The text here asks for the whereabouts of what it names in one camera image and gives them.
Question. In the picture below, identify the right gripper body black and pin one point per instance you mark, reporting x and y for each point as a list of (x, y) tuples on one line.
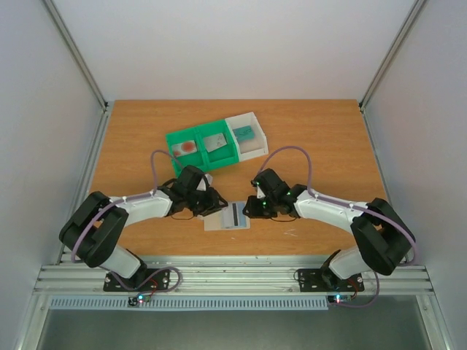
[(259, 207)]

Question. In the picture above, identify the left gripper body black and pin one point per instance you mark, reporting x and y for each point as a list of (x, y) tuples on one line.
[(191, 195)]

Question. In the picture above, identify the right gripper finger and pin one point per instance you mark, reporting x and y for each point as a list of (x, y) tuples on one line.
[(253, 204), (260, 213)]

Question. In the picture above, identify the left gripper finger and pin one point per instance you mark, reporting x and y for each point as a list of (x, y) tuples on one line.
[(207, 209), (214, 198)]

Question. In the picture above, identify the white card magnetic stripe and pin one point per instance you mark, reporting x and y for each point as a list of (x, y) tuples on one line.
[(233, 218), (210, 145)]

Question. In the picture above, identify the beige card holder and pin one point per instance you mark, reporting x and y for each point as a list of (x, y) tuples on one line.
[(212, 222)]

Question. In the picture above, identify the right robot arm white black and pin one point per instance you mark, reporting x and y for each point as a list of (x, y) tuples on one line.
[(382, 240)]

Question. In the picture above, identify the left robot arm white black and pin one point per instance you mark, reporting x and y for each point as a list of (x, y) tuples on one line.
[(93, 231)]

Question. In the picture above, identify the card with red circle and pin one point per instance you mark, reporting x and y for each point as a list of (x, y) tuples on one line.
[(184, 148)]

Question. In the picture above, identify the grey card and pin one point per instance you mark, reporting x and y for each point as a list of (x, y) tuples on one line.
[(220, 139)]

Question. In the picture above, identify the middle green bin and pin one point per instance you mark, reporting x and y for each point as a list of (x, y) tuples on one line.
[(223, 156)]

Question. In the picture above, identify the green bin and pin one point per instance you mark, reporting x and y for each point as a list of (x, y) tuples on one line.
[(223, 156), (198, 159)]

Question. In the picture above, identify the white bin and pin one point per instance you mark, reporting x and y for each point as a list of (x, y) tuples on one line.
[(251, 149)]

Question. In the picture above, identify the left green bin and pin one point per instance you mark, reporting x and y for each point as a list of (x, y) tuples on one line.
[(198, 159)]

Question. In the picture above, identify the right controller board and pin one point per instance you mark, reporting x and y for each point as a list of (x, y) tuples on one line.
[(339, 299)]

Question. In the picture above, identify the controller board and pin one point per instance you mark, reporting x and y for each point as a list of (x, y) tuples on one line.
[(339, 299), (139, 299)]

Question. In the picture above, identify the left controller board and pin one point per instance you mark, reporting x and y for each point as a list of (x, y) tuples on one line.
[(139, 299)]

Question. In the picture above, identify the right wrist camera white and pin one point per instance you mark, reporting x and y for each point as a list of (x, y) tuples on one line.
[(259, 192)]

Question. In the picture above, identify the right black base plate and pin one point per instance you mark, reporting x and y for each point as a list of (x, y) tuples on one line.
[(318, 280)]

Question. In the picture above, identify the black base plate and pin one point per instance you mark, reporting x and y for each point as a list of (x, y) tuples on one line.
[(143, 281), (318, 280)]

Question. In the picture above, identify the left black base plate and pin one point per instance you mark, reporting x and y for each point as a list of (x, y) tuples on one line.
[(143, 281)]

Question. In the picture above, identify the grey slotted cable duct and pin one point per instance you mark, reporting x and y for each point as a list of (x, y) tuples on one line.
[(190, 303)]

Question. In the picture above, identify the aluminium rail frame front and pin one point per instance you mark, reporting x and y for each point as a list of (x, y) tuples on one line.
[(228, 275)]

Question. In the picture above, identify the left aluminium corner post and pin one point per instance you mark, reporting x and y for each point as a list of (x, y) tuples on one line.
[(66, 35)]

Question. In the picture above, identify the aluminium corner post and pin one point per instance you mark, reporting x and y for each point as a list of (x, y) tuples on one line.
[(401, 36), (66, 35)]

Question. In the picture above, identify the right aluminium corner post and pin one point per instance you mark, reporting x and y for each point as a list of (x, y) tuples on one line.
[(401, 36)]

